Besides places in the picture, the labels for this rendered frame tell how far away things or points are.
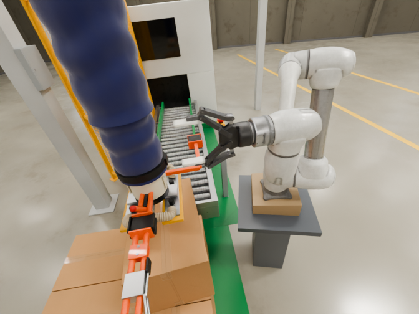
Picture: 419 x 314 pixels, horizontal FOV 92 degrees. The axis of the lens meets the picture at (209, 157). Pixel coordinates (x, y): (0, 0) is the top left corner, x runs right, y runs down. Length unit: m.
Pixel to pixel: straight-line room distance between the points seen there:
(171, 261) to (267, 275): 1.15
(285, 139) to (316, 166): 0.66
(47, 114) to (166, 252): 1.63
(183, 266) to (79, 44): 0.92
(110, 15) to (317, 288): 2.13
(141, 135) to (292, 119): 0.52
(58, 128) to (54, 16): 1.67
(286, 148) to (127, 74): 0.53
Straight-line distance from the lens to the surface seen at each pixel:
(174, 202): 1.03
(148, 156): 0.84
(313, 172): 1.27
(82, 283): 1.74
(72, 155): 2.43
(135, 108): 0.75
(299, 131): 0.62
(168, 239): 1.16
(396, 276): 2.43
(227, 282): 2.03
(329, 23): 12.75
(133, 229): 0.86
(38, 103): 2.25
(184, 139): 2.62
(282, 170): 0.70
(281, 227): 1.41
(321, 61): 1.11
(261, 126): 0.59
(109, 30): 0.70
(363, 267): 2.35
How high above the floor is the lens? 1.89
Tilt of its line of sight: 37 degrees down
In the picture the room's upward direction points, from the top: 7 degrees counter-clockwise
